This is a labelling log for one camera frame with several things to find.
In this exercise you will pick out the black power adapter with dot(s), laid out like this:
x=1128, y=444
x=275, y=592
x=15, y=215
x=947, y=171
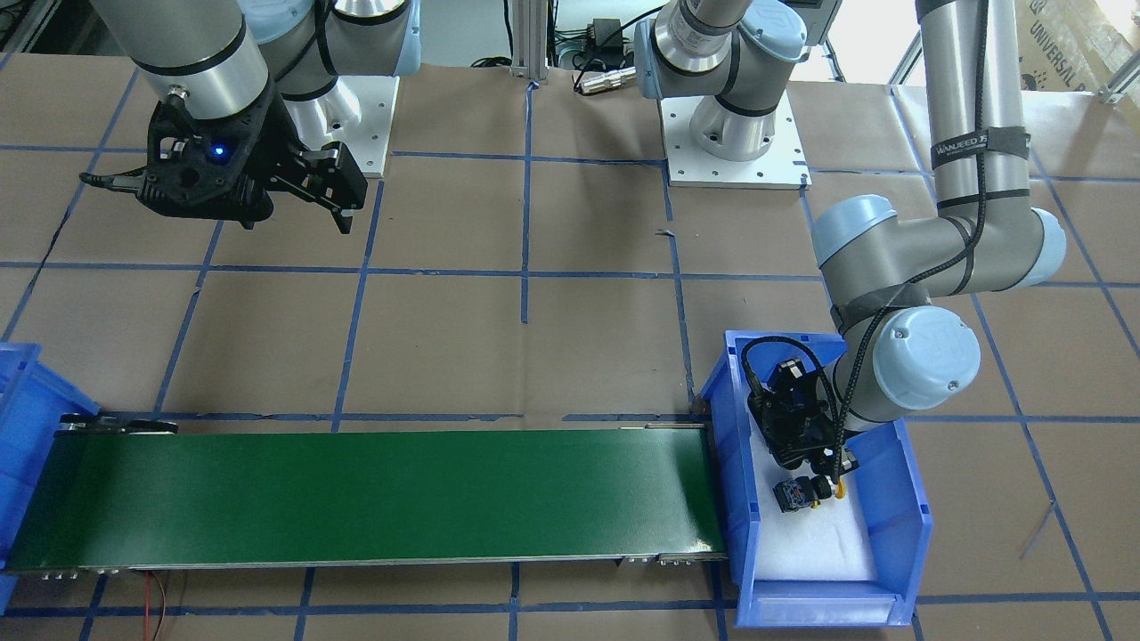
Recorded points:
x=605, y=35

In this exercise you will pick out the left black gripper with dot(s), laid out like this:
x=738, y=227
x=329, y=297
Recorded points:
x=795, y=493

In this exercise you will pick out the blue bin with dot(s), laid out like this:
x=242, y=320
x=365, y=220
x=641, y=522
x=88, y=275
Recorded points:
x=33, y=399
x=891, y=492

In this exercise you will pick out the yellow push button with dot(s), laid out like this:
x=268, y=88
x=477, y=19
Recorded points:
x=790, y=496

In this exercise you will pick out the green conveyor belt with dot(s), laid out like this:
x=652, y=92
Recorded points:
x=208, y=501

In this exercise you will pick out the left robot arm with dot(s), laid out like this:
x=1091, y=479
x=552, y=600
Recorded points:
x=881, y=272

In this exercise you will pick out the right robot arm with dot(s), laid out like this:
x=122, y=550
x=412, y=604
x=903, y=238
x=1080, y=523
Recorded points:
x=225, y=53

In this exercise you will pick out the aluminium frame post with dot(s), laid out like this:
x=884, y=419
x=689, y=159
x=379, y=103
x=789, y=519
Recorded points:
x=529, y=21

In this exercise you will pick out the red push button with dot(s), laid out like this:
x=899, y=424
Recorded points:
x=816, y=488

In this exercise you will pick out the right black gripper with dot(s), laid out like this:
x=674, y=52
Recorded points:
x=272, y=150

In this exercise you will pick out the white foam pad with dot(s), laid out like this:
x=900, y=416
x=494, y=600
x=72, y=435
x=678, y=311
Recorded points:
x=829, y=542

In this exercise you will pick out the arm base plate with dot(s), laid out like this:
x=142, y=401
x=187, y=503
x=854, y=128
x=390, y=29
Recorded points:
x=357, y=111
x=709, y=147

